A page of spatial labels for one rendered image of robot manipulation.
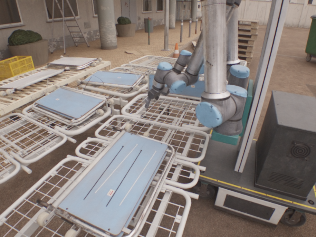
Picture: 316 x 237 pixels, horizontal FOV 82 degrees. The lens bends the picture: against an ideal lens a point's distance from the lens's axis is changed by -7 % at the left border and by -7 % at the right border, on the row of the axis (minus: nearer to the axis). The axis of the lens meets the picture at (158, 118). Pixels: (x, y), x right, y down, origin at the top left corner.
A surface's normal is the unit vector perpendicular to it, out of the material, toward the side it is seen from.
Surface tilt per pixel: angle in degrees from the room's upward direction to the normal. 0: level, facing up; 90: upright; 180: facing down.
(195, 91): 90
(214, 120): 95
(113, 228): 5
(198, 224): 0
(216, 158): 0
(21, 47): 101
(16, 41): 73
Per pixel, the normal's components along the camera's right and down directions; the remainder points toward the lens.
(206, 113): -0.73, 0.41
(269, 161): -0.41, 0.46
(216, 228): 0.00, -0.86
